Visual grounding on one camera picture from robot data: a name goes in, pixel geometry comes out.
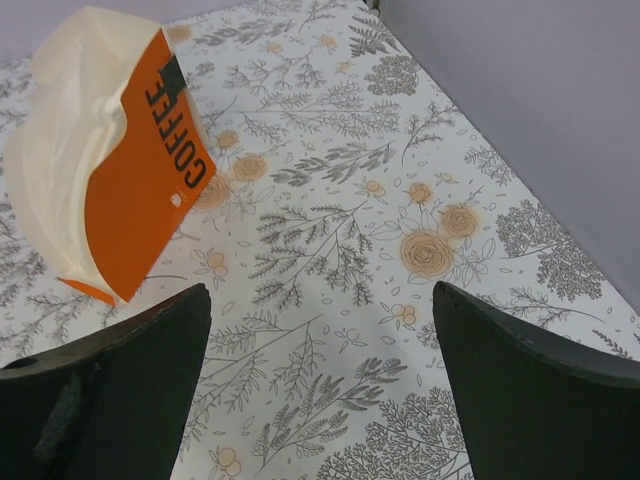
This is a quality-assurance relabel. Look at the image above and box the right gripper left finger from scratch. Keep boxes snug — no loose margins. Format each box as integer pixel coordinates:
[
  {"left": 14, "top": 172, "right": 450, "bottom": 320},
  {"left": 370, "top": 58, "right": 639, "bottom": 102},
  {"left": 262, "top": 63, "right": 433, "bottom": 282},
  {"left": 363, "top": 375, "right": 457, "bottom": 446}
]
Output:
[{"left": 1, "top": 284, "right": 212, "bottom": 479}]

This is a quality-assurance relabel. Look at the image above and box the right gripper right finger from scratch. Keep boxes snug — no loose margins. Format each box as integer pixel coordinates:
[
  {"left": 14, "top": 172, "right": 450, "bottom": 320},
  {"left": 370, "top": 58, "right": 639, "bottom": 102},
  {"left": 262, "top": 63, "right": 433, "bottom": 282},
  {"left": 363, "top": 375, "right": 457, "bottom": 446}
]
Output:
[{"left": 433, "top": 281, "right": 639, "bottom": 479}]

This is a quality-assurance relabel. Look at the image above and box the floral patterned table mat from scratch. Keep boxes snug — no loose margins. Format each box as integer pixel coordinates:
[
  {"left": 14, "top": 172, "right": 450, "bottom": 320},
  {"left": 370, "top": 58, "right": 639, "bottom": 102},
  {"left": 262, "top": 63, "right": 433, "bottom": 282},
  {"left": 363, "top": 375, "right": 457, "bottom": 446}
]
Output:
[{"left": 1, "top": 1, "right": 639, "bottom": 479}]

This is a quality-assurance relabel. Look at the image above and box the paper coffee filter pack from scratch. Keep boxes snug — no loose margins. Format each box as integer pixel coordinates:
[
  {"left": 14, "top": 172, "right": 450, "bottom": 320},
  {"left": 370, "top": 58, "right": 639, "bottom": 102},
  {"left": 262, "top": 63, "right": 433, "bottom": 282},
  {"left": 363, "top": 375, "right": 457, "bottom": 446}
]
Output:
[{"left": 4, "top": 6, "right": 216, "bottom": 306}]

